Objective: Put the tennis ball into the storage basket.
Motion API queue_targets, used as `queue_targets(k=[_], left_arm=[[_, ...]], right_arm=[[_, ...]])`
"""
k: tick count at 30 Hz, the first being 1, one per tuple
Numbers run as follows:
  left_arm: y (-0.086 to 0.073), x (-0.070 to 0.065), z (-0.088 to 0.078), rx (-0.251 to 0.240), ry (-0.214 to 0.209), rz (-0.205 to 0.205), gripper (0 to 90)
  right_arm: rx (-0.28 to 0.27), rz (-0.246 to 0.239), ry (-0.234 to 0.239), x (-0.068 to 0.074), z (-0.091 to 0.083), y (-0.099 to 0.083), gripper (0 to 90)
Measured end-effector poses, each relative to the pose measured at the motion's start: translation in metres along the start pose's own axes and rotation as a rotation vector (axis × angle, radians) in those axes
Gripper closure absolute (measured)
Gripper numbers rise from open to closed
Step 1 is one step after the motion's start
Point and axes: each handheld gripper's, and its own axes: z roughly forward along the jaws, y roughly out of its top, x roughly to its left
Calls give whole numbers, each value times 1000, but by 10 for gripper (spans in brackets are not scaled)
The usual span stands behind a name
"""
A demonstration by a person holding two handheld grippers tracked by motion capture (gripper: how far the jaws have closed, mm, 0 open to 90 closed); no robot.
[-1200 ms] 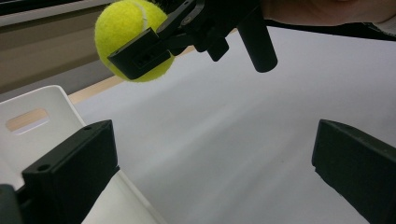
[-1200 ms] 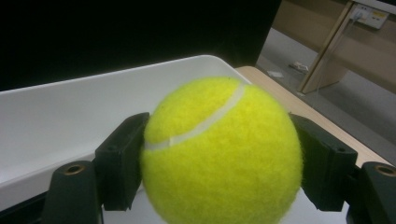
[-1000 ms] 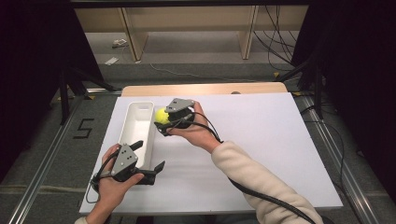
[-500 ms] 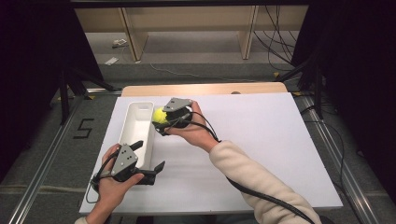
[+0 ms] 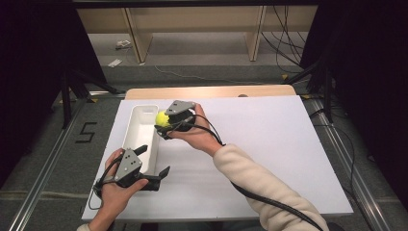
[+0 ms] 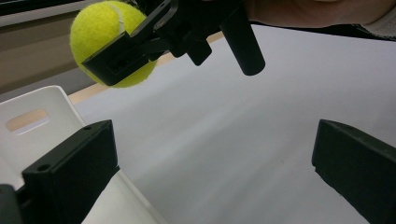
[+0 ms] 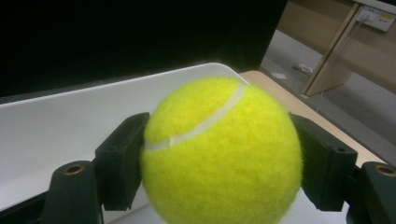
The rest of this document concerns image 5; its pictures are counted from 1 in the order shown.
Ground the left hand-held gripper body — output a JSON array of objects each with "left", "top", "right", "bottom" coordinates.
[{"left": 115, "top": 148, "right": 150, "bottom": 189}]

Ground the black metal stand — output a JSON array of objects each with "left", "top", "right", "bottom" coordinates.
[
  {"left": 283, "top": 52, "right": 335, "bottom": 123},
  {"left": 59, "top": 68, "right": 121, "bottom": 129}
]

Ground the person's right hand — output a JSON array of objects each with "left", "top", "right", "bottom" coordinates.
[{"left": 166, "top": 103, "right": 224, "bottom": 158}]

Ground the wooden table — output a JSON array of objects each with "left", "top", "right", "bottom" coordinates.
[{"left": 124, "top": 84, "right": 297, "bottom": 101}]

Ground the bundle of black hanging cables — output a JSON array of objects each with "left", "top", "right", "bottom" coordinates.
[{"left": 260, "top": 5, "right": 310, "bottom": 75}]

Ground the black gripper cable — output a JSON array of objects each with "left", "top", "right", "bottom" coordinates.
[
  {"left": 172, "top": 114, "right": 325, "bottom": 231},
  {"left": 88, "top": 153, "right": 125, "bottom": 212}
]

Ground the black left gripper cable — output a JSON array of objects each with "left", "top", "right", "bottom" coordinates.
[{"left": 88, "top": 153, "right": 125, "bottom": 212}]

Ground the light wooden desk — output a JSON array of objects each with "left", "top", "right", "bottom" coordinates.
[{"left": 76, "top": 5, "right": 319, "bottom": 64}]

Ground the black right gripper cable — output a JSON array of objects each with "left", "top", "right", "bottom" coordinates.
[{"left": 172, "top": 114, "right": 325, "bottom": 231}]

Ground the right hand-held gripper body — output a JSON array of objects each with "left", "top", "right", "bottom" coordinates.
[{"left": 165, "top": 99, "right": 197, "bottom": 133}]

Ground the white board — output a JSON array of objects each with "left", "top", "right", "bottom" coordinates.
[{"left": 81, "top": 95, "right": 354, "bottom": 222}]

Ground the person's left hand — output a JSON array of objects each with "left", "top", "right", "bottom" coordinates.
[{"left": 95, "top": 147, "right": 150, "bottom": 215}]

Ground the black floor cable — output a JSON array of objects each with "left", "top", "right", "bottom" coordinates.
[{"left": 309, "top": 108, "right": 370, "bottom": 207}]

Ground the black curtain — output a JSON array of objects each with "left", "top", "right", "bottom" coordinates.
[
  {"left": 299, "top": 0, "right": 408, "bottom": 203},
  {"left": 0, "top": 0, "right": 109, "bottom": 191}
]

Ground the white plastic bin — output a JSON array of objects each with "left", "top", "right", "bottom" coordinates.
[{"left": 122, "top": 104, "right": 161, "bottom": 176}]

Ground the aluminium floor rail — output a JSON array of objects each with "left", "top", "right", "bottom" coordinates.
[
  {"left": 8, "top": 98, "right": 94, "bottom": 231},
  {"left": 303, "top": 96, "right": 392, "bottom": 231}
]

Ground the yellow tennis ball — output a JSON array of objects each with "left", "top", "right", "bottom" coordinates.
[{"left": 155, "top": 110, "right": 171, "bottom": 128}]

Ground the white floor cable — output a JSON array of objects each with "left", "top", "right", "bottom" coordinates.
[{"left": 153, "top": 64, "right": 265, "bottom": 87}]

